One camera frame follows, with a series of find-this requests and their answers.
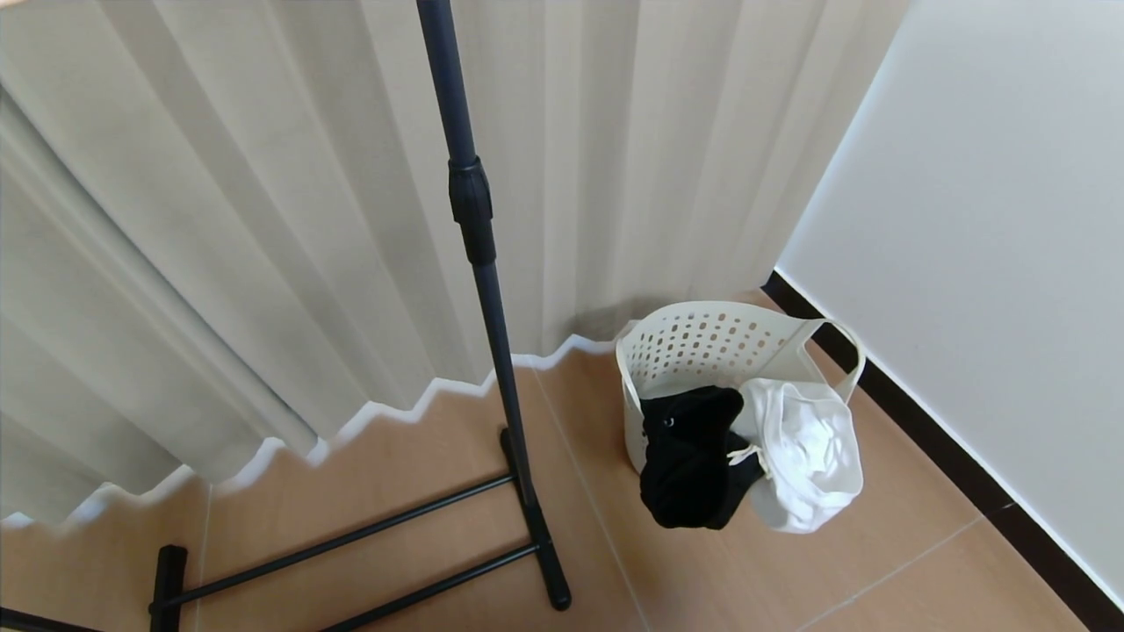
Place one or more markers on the black clothes rack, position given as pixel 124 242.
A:
pixel 470 202

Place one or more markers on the white garment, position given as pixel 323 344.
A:
pixel 808 456

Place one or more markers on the black shorts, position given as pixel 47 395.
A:
pixel 694 465

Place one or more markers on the white laundry basket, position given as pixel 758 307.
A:
pixel 702 342

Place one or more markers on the beige curtain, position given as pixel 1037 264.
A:
pixel 219 219

